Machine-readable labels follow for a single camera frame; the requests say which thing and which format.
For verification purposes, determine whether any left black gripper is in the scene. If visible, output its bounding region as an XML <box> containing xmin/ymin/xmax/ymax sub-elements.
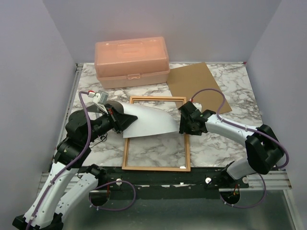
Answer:
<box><xmin>84</xmin><ymin>103</ymin><xmax>139</xmax><ymax>144</ymax></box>

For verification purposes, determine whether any landscape photo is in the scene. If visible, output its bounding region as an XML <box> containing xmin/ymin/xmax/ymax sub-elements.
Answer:
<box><xmin>85</xmin><ymin>101</ymin><xmax>179</xmax><ymax>139</ymax></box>

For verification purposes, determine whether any orange wooden picture frame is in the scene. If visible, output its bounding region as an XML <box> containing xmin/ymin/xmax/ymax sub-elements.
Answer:
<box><xmin>122</xmin><ymin>96</ymin><xmax>191</xmax><ymax>172</ymax></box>

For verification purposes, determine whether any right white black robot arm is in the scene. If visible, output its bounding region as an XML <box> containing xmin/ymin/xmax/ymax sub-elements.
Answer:
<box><xmin>179</xmin><ymin>101</ymin><xmax>285</xmax><ymax>188</ymax></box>

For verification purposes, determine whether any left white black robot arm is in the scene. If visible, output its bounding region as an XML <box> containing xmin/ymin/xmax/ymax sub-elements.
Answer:
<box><xmin>12</xmin><ymin>104</ymin><xmax>138</xmax><ymax>230</ymax></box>

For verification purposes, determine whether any silver combination wrench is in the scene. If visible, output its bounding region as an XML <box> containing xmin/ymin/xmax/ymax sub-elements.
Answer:
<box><xmin>100</xmin><ymin>133</ymin><xmax>107</xmax><ymax>142</ymax></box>

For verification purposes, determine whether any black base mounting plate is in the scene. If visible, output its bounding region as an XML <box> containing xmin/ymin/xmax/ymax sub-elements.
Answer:
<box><xmin>47</xmin><ymin>165</ymin><xmax>250</xmax><ymax>199</ymax></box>

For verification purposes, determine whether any translucent orange plastic toolbox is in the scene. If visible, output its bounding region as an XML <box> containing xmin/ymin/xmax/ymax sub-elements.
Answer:
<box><xmin>94</xmin><ymin>37</ymin><xmax>170</xmax><ymax>89</ymax></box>

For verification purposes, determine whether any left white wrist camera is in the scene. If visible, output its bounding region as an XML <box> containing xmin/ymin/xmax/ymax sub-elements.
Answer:
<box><xmin>88</xmin><ymin>90</ymin><xmax>109</xmax><ymax>109</ymax></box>

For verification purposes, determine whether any aluminium extrusion rail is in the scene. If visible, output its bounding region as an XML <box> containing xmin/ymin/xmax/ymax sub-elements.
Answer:
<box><xmin>38</xmin><ymin>170</ymin><xmax>292</xmax><ymax>192</ymax></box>

